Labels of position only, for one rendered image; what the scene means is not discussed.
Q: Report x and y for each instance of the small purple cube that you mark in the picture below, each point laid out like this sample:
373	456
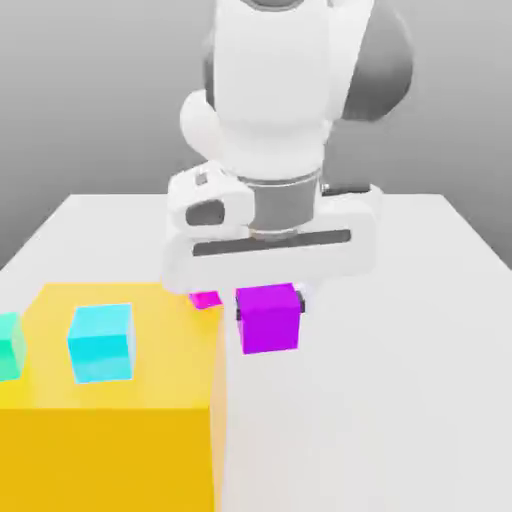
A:
270	320

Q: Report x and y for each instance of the small green cube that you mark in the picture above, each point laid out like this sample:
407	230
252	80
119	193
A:
10	348

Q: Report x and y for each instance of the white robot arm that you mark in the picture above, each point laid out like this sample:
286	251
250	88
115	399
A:
268	100

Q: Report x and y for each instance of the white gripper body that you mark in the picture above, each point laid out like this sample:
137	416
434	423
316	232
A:
276	262

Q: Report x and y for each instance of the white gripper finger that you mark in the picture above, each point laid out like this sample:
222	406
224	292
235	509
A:
300	300

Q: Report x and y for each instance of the small cyan cube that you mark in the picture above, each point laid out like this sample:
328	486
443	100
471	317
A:
100	344

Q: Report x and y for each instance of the small magenta cube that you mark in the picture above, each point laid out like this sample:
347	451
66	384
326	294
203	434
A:
204	300

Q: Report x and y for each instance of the large yellow box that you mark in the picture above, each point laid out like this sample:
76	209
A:
120	432

